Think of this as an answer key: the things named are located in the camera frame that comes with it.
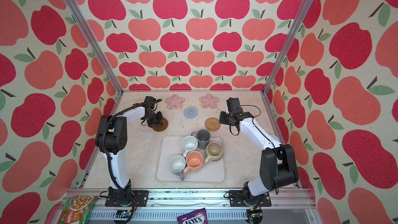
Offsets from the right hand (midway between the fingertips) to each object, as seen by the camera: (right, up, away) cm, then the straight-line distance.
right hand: (226, 117), depth 90 cm
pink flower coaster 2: (-9, +10, +26) cm, 29 cm away
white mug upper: (-22, -16, +1) cm, 27 cm away
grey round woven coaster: (-22, +2, +18) cm, 28 cm away
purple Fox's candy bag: (-17, -43, -21) cm, 51 cm away
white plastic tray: (-35, -18, +4) cm, 40 cm away
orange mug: (-19, -25, -4) cm, 31 cm away
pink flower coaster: (-34, +10, +25) cm, 44 cm away
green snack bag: (-72, -41, -20) cm, 85 cm away
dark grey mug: (-14, -12, 0) cm, 18 cm away
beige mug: (-8, -20, -1) cm, 22 cm away
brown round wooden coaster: (-41, -8, +11) cm, 43 cm away
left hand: (-38, -5, +12) cm, 41 cm away
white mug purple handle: (-28, -26, -6) cm, 39 cm away
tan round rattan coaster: (-7, -6, +12) cm, 15 cm away
